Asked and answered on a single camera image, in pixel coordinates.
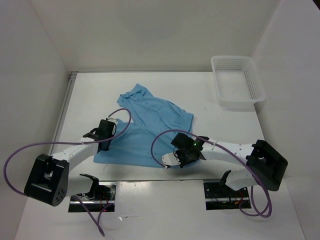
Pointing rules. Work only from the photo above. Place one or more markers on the white plastic basket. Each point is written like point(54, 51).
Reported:
point(237, 82)

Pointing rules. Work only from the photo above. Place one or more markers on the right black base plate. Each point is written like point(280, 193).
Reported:
point(219, 197)

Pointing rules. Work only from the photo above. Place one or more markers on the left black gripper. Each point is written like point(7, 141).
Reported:
point(107, 148)

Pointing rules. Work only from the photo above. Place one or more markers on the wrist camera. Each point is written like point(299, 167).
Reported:
point(170, 161)
point(112, 125)

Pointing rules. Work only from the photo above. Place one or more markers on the light blue shorts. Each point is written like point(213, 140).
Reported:
point(148, 137)

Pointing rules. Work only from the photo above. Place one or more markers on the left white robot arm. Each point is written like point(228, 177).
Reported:
point(49, 180)

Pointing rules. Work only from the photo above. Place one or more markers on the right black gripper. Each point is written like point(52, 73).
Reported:
point(183, 163)

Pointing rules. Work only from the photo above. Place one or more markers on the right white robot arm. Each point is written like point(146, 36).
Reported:
point(262, 164)

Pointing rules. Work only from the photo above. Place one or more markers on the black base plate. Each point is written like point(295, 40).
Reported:
point(103, 196)
point(219, 197)

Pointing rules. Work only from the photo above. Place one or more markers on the aluminium table edge rail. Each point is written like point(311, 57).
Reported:
point(65, 104)

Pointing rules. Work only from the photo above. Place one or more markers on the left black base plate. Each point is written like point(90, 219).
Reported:
point(103, 196)

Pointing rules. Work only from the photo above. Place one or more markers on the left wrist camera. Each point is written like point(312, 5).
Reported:
point(112, 125)

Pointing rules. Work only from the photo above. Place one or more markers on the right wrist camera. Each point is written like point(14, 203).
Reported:
point(170, 161)

